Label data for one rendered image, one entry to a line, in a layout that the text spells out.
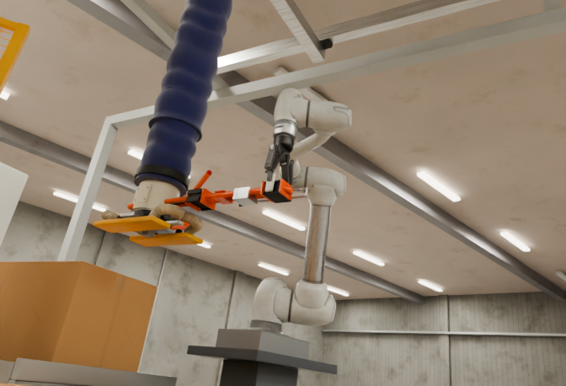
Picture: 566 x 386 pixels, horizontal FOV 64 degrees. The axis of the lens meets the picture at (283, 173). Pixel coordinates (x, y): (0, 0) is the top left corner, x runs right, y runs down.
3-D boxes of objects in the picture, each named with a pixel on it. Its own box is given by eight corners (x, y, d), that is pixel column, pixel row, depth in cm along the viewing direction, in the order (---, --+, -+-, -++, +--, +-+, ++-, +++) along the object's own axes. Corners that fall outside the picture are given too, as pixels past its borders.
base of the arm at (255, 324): (258, 337, 229) (259, 326, 232) (291, 340, 215) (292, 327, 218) (232, 331, 218) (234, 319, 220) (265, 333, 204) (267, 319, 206)
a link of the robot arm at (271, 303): (251, 323, 226) (258, 279, 235) (287, 328, 224) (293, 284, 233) (248, 318, 211) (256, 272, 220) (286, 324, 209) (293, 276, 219)
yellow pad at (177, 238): (128, 240, 195) (130, 228, 197) (145, 247, 202) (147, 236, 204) (186, 236, 177) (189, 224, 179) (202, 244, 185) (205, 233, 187)
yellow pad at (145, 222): (91, 225, 181) (95, 213, 183) (111, 233, 188) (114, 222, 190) (151, 220, 163) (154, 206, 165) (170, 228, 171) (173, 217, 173)
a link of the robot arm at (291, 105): (271, 116, 165) (307, 120, 164) (276, 82, 171) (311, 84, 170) (273, 131, 175) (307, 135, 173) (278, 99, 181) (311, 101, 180)
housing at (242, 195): (231, 199, 162) (233, 187, 164) (242, 206, 167) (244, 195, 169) (247, 197, 159) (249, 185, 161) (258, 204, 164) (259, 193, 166)
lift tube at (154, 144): (122, 179, 188) (178, -5, 232) (158, 199, 205) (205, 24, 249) (162, 174, 178) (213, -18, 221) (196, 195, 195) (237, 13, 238)
